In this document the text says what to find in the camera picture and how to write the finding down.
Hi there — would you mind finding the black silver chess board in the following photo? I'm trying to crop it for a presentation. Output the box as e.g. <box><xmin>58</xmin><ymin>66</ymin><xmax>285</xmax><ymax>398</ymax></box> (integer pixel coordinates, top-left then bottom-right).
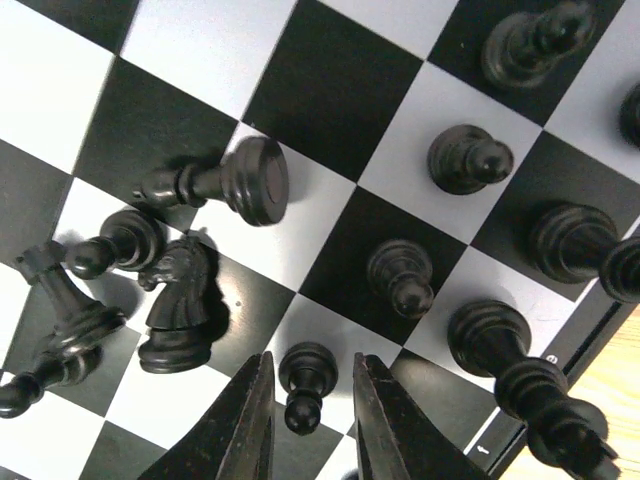
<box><xmin>0</xmin><ymin>0</ymin><xmax>640</xmax><ymax>480</ymax></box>

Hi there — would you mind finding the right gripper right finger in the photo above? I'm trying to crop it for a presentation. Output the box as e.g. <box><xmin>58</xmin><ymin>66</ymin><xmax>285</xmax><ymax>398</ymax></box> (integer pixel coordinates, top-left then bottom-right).
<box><xmin>353</xmin><ymin>352</ymin><xmax>489</xmax><ymax>480</ymax></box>

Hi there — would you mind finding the black bishop chess piece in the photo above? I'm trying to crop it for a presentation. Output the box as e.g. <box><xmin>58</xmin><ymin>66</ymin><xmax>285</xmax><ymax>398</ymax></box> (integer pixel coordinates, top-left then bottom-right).
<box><xmin>618</xmin><ymin>83</ymin><xmax>640</xmax><ymax>148</ymax></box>

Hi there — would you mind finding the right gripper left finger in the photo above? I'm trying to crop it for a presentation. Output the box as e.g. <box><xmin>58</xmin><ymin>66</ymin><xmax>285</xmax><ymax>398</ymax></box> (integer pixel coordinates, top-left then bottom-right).
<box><xmin>140</xmin><ymin>352</ymin><xmax>275</xmax><ymax>479</ymax></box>

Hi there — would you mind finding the black rook chess piece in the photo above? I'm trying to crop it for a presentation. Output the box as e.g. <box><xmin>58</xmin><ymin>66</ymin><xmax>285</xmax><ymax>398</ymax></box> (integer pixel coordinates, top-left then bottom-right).
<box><xmin>14</xmin><ymin>240</ymin><xmax>127</xmax><ymax>357</ymax></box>

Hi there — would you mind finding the black knight chess piece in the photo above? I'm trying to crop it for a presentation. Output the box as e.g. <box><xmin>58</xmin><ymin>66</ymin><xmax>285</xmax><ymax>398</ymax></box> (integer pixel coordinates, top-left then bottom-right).
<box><xmin>138</xmin><ymin>237</ymin><xmax>211</xmax><ymax>374</ymax></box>

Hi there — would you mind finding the black queen chess piece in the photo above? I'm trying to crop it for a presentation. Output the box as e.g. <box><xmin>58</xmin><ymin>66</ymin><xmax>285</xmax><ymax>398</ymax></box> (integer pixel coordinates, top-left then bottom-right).
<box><xmin>528</xmin><ymin>202</ymin><xmax>639</xmax><ymax>304</ymax></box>

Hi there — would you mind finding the black king chess piece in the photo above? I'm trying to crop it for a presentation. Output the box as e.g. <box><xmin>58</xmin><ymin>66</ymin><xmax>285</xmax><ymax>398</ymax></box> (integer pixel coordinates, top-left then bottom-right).
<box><xmin>447</xmin><ymin>300</ymin><xmax>620</xmax><ymax>479</ymax></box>

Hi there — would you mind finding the black chess pawn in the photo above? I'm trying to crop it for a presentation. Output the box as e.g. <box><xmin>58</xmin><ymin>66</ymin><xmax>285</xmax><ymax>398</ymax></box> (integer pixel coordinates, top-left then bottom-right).
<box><xmin>481</xmin><ymin>1</ymin><xmax>596</xmax><ymax>89</ymax></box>

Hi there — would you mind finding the black chess pieces pile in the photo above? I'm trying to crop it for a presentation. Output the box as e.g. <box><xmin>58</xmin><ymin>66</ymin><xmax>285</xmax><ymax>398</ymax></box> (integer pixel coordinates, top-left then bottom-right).
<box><xmin>1</xmin><ymin>346</ymin><xmax>103</xmax><ymax>419</ymax></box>

